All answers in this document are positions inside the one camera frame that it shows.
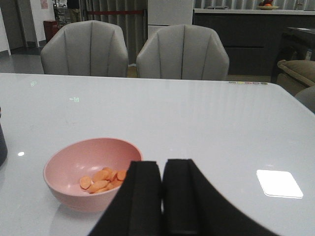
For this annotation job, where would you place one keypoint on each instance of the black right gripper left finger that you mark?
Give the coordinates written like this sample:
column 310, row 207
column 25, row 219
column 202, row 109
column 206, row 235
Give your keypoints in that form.
column 136, row 208

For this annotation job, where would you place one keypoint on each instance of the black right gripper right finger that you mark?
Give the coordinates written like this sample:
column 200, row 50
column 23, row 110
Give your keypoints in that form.
column 194, row 207

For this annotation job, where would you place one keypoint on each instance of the orange ham slices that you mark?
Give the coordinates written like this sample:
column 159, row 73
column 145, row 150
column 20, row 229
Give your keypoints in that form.
column 102, row 181

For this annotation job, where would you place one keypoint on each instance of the pink bowl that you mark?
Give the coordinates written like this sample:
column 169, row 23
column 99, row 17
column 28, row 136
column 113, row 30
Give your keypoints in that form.
column 63, row 171

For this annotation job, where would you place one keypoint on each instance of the dark blue saucepan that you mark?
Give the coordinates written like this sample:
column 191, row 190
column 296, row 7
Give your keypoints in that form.
column 3, row 147

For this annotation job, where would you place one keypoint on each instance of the right grey chair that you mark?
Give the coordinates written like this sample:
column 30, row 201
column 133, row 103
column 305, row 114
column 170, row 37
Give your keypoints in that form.
column 183, row 52

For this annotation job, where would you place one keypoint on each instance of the grey chair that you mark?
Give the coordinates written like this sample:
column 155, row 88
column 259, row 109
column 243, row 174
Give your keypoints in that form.
column 88, row 48
column 183, row 52

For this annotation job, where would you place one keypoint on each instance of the left grey chair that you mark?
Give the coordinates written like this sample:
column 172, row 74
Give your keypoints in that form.
column 88, row 48

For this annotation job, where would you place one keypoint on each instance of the beige cushion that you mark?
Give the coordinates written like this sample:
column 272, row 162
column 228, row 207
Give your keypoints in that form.
column 296, row 75

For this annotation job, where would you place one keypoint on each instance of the dark kitchen counter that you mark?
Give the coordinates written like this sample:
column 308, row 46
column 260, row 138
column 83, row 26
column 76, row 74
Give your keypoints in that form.
column 252, row 38

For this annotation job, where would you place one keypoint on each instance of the dark appliance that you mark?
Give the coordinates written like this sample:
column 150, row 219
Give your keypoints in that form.
column 297, row 43

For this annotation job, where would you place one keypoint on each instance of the white cabinet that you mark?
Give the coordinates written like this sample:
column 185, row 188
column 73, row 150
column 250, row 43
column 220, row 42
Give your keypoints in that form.
column 163, row 13

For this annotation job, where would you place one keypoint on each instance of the red barrier belt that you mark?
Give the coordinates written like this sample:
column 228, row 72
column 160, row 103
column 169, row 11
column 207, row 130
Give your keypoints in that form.
column 129, row 12

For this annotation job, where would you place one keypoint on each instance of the red bin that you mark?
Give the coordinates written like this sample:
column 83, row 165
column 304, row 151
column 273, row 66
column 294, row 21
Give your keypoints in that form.
column 50, row 29

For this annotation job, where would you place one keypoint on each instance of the fruit plate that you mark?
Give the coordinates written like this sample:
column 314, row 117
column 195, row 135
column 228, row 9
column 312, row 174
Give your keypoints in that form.
column 267, row 5

